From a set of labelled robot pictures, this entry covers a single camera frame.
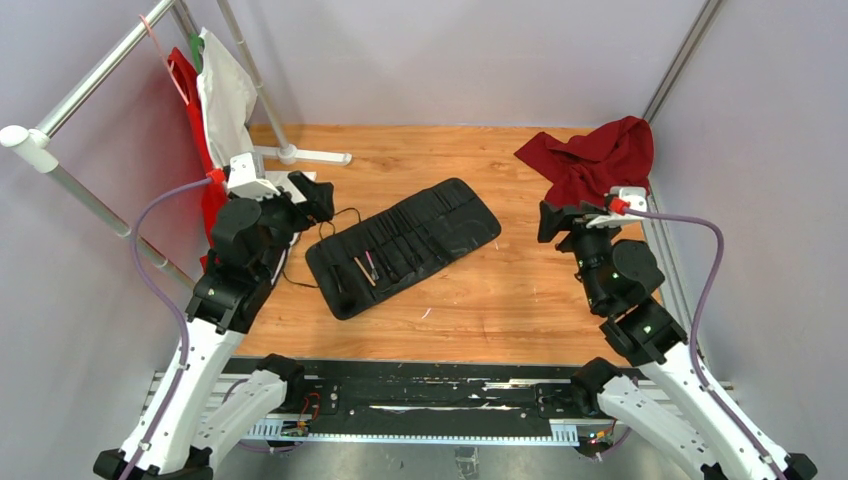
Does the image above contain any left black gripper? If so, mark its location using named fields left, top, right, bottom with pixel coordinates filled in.
left=229, top=170, right=333, bottom=281

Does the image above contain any pink handle makeup brush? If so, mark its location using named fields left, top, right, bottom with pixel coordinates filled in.
left=365, top=250, right=379, bottom=282

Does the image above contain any white hanging cloth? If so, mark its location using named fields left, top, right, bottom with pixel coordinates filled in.
left=195, top=28, right=261, bottom=171

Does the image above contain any black makeup brush roll case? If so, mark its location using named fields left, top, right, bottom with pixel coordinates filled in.
left=305, top=178, right=502, bottom=321

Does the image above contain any pink hanger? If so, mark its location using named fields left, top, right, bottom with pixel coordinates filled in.
left=139, top=14, right=189, bottom=106

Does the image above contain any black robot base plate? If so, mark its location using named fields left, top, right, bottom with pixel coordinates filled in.
left=302, top=360, right=611, bottom=440

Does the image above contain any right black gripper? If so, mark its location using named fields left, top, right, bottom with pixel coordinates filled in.
left=538, top=199, right=623, bottom=310

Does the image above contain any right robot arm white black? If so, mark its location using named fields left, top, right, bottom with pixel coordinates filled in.
left=538, top=198, right=818, bottom=479

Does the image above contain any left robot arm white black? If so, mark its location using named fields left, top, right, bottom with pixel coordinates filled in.
left=93, top=171, right=335, bottom=479

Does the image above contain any silver clothes rack frame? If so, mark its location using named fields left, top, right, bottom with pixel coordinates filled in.
left=0, top=0, right=354, bottom=293

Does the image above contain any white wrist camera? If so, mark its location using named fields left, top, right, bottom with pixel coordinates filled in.
left=586, top=186, right=647, bottom=229
left=226, top=152, right=281, bottom=201

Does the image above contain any aluminium rail frame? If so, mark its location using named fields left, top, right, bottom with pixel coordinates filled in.
left=119, top=370, right=763, bottom=480

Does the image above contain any red hanging garment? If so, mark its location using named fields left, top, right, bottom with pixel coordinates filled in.
left=167, top=47, right=229, bottom=248

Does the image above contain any large black powder brush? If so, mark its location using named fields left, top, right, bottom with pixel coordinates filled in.
left=330, top=265, right=356, bottom=315

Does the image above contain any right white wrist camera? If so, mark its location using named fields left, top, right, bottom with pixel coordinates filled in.
left=586, top=186, right=647, bottom=229

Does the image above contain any dark red cloth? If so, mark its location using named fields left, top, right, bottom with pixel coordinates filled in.
left=514, top=116, right=655, bottom=207

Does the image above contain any right corner aluminium post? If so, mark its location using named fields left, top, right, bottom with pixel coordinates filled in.
left=642, top=0, right=725, bottom=123

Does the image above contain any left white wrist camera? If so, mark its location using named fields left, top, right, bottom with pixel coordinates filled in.
left=226, top=152, right=281, bottom=201

